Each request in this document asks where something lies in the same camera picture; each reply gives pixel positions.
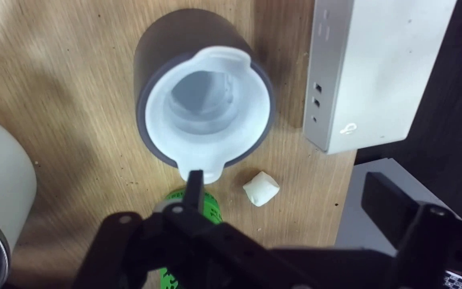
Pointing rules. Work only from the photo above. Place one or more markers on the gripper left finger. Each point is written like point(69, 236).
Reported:
point(199, 241)

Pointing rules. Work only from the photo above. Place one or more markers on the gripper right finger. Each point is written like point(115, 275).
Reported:
point(431, 233)

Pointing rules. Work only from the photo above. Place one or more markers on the green can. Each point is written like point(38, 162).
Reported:
point(213, 208)

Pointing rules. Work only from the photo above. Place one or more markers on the black and white checkered marker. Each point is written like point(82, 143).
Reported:
point(457, 281)

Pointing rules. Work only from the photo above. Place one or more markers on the grey platform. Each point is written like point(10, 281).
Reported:
point(359, 224)

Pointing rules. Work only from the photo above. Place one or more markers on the small white crumpled lump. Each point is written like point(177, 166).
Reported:
point(261, 188)

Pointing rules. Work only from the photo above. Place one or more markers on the white box with ports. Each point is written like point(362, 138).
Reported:
point(387, 68)

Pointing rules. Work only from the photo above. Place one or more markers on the grey cup with white insert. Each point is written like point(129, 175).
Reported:
point(163, 40)

